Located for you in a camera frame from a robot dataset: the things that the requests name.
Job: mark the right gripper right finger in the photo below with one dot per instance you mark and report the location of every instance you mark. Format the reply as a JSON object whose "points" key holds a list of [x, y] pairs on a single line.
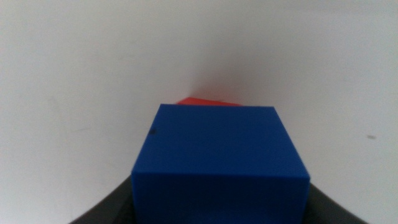
{"points": [[326, 211]]}

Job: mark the red cube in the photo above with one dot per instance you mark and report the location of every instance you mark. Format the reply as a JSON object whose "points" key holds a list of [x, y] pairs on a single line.
{"points": [[205, 102]]}

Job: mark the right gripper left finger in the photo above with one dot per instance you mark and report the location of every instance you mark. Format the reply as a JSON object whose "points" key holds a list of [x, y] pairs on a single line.
{"points": [[109, 208]]}

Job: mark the blue cube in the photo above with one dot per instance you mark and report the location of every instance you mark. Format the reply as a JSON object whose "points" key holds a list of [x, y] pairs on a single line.
{"points": [[217, 161]]}

